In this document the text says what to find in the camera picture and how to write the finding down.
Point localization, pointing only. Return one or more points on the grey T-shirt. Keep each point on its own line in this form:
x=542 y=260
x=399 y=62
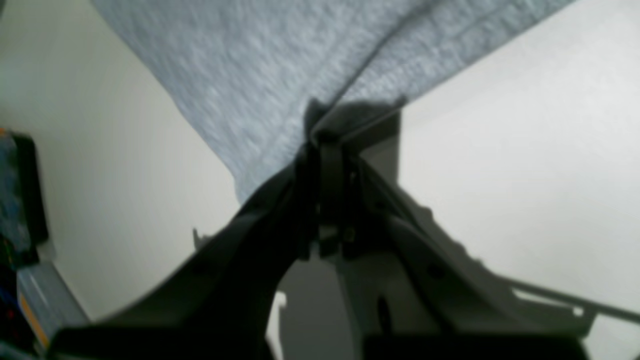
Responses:
x=250 y=76

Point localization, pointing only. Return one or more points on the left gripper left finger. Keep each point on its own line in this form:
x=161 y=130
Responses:
x=217 y=305

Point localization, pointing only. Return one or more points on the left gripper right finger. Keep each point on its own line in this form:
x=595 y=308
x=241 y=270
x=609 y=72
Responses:
x=413 y=292

